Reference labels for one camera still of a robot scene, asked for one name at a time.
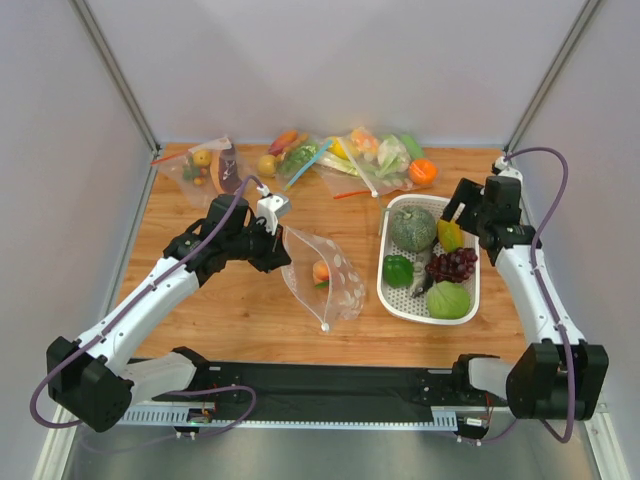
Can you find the yellow green pepper toy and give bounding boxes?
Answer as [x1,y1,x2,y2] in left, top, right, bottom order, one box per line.
[437,219,465,253]

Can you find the polka dot zip bag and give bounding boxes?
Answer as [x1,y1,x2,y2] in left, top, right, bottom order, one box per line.
[282,227,366,333]

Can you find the red apple toy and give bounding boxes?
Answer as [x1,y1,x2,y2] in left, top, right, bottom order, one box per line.
[312,260,330,288]

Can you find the green bell pepper toy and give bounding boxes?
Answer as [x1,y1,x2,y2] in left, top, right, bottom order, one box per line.
[382,255,413,288]

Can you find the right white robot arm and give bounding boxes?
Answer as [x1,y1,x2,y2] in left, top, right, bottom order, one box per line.
[442,176,609,421]

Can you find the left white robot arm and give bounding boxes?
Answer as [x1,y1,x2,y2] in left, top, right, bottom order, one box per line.
[46,194,291,433]

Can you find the zip bag with meat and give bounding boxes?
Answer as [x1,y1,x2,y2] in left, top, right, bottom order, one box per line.
[152,136,255,209]

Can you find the large zip bag vegetables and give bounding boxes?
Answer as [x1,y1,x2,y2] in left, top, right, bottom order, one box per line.
[312,127,430,199]

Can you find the orange fruit toy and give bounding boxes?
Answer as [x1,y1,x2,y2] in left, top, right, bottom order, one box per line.
[408,158,439,186]

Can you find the red grapes toy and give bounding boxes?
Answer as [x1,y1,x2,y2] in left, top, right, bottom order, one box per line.
[426,248,478,283]

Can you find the steak toy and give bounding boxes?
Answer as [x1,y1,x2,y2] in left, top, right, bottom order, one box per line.
[210,145,242,194]

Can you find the yellow pear toy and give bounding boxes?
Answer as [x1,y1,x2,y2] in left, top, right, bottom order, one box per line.
[257,154,277,177]

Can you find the white plastic basket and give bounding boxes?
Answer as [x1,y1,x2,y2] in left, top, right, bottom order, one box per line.
[377,194,480,325]

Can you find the green cabbage toy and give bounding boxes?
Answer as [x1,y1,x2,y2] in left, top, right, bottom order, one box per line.
[426,281,471,320]

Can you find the grey fish toy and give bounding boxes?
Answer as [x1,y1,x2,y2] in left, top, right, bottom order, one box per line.
[409,247,434,298]

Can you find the red mango toy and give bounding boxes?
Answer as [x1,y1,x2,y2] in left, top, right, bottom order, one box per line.
[268,130,299,156]

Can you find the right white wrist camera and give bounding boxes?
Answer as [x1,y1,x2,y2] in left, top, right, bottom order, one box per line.
[491,156,523,183]

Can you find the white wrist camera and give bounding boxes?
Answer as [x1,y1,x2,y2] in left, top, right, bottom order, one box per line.
[256,185,292,236]
[491,156,523,183]

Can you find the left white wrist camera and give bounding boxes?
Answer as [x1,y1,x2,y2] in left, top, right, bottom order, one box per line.
[256,185,292,236]

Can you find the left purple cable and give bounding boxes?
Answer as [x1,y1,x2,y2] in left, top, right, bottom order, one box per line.
[30,174,274,444]

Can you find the purple cable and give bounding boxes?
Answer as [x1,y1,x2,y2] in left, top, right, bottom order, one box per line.
[30,174,274,444]
[457,146,576,446]

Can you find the white slotted cable duct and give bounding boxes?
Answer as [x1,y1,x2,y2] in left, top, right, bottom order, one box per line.
[119,404,489,429]

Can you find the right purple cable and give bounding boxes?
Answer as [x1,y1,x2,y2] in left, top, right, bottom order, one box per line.
[457,146,576,446]

